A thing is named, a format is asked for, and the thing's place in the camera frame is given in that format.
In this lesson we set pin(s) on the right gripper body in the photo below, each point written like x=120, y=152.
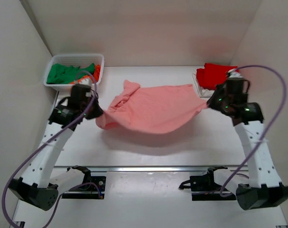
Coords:
x=224, y=100

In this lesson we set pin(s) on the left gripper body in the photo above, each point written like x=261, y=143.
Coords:
x=89, y=100

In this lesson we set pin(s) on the pink t-shirt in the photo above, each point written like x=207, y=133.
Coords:
x=152, y=110

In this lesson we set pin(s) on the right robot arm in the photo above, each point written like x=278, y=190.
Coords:
x=263, y=188

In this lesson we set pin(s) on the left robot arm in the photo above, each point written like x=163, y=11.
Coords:
x=36, y=186

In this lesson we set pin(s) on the folded white t-shirt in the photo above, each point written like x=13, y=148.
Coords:
x=203, y=93

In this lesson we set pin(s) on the folded red t-shirt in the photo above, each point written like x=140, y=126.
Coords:
x=212, y=75

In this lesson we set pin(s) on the orange t-shirt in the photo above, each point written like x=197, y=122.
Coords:
x=93, y=69

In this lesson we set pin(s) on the green t-shirt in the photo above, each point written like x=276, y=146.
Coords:
x=60, y=74

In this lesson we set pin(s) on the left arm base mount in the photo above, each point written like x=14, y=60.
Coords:
x=94, y=190

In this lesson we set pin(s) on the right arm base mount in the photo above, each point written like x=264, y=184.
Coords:
x=203, y=186

